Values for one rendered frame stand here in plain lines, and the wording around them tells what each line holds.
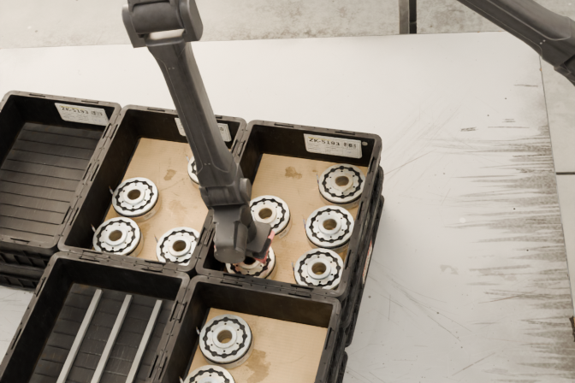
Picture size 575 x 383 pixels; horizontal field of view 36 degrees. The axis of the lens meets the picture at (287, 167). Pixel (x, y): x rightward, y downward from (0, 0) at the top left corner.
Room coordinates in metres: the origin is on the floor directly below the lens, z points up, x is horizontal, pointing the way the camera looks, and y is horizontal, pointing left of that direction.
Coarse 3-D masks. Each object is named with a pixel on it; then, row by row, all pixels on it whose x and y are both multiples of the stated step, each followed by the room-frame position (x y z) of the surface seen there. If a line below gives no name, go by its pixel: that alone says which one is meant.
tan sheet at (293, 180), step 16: (272, 160) 1.25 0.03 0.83; (288, 160) 1.24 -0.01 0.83; (304, 160) 1.23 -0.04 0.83; (256, 176) 1.22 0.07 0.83; (272, 176) 1.21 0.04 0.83; (288, 176) 1.20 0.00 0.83; (304, 176) 1.19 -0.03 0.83; (256, 192) 1.17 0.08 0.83; (272, 192) 1.16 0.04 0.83; (288, 192) 1.15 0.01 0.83; (304, 192) 1.15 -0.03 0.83; (304, 208) 1.11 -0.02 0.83; (288, 240) 1.03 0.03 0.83; (304, 240) 1.02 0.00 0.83; (288, 256) 0.99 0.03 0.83; (288, 272) 0.96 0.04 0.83; (320, 272) 0.94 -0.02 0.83
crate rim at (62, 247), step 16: (160, 112) 1.37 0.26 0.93; (176, 112) 1.36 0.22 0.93; (112, 128) 1.35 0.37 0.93; (240, 128) 1.28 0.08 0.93; (96, 176) 1.22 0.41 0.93; (80, 208) 1.15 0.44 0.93; (208, 224) 1.04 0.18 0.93; (64, 240) 1.07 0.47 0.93; (96, 256) 1.02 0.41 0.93; (112, 256) 1.01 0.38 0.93; (128, 256) 1.00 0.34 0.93; (192, 256) 0.97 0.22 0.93; (192, 272) 0.94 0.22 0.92
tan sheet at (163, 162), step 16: (144, 144) 1.37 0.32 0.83; (160, 144) 1.36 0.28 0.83; (176, 144) 1.35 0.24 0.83; (144, 160) 1.33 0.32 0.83; (160, 160) 1.32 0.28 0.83; (176, 160) 1.31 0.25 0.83; (128, 176) 1.29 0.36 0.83; (144, 176) 1.28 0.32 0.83; (160, 176) 1.27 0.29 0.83; (176, 176) 1.26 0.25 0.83; (160, 192) 1.22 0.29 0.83; (176, 192) 1.21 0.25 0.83; (192, 192) 1.21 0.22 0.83; (112, 208) 1.21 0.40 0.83; (160, 208) 1.18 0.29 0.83; (176, 208) 1.17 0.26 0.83; (192, 208) 1.16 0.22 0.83; (144, 224) 1.15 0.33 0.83; (160, 224) 1.14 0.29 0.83; (176, 224) 1.13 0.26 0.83; (192, 224) 1.12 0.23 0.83; (144, 240) 1.10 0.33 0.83; (144, 256) 1.06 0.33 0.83
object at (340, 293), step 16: (288, 128) 1.25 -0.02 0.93; (304, 128) 1.24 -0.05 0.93; (320, 128) 1.23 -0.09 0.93; (240, 144) 1.23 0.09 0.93; (240, 160) 1.19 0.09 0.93; (368, 176) 1.08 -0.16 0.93; (368, 192) 1.04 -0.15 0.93; (208, 240) 1.00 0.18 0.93; (352, 240) 0.94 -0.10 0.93; (352, 256) 0.90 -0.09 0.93; (208, 272) 0.93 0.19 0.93; (224, 272) 0.92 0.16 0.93; (352, 272) 0.88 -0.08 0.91; (288, 288) 0.86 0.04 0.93; (320, 288) 0.85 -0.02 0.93
